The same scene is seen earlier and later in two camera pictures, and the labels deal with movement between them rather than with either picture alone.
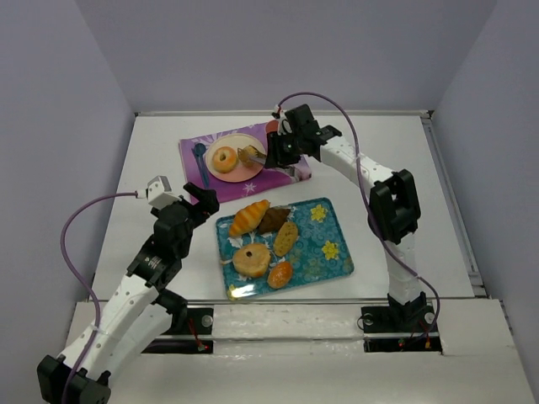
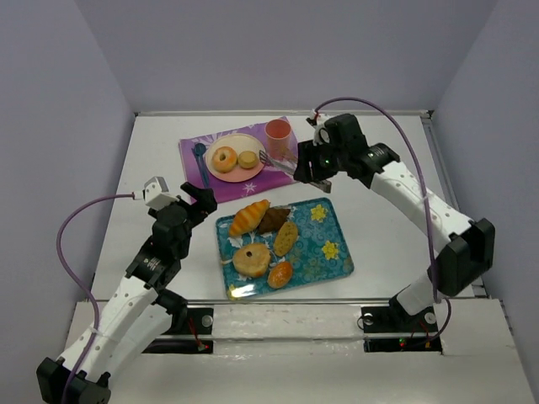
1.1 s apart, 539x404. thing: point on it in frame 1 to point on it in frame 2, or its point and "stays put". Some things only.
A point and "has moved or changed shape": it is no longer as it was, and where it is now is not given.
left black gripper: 203,199 stays put
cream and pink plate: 240,172 stays put
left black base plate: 199,321 stays put
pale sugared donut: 252,260 stays put
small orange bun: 280,274 stays put
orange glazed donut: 229,162 stays put
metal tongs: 250,153 to 323,184
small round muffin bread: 244,153 has moved or changed shape
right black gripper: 279,148 to 309,167
